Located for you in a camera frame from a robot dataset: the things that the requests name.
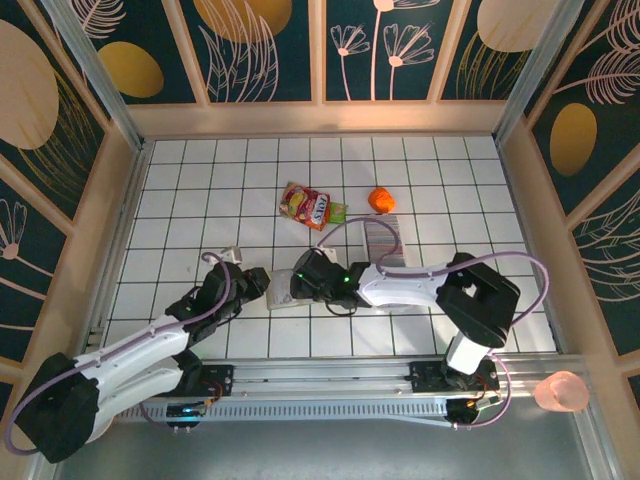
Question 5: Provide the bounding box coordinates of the aluminium frame post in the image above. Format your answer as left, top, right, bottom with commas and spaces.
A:
42, 0, 146, 151
492, 0, 601, 144

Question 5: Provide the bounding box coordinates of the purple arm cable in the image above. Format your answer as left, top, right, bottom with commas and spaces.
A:
2, 251, 234, 456
317, 216, 551, 336

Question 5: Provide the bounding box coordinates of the red yellow candy bag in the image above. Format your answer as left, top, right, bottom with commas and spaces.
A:
278, 182, 332, 232

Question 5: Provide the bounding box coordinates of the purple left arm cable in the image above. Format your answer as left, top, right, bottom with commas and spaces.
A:
2, 251, 234, 456

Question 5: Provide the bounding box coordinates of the stack of plastic cards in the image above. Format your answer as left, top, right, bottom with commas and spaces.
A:
363, 215, 405, 266

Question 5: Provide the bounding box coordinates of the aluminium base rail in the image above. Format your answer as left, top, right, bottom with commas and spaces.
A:
49, 355, 591, 399

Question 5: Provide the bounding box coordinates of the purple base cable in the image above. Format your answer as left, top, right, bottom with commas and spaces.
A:
133, 394, 176, 431
452, 349, 515, 431

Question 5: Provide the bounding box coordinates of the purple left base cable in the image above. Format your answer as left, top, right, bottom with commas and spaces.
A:
133, 394, 176, 431

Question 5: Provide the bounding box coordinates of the striped cloth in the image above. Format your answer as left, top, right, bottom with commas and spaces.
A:
360, 213, 410, 271

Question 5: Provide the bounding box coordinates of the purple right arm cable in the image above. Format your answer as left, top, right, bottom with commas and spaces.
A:
317, 216, 551, 336

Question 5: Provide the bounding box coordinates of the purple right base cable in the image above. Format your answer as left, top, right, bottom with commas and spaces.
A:
452, 349, 515, 431

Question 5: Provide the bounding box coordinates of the pink plastic cup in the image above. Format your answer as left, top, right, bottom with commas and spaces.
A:
532, 370, 590, 414

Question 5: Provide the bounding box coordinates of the aluminium side rail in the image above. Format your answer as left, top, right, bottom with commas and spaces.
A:
82, 139, 154, 361

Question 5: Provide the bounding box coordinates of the orange crumpled ball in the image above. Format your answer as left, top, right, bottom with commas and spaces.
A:
367, 186, 397, 212

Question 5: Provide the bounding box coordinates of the slotted white cable duct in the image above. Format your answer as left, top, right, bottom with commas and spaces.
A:
115, 399, 451, 422

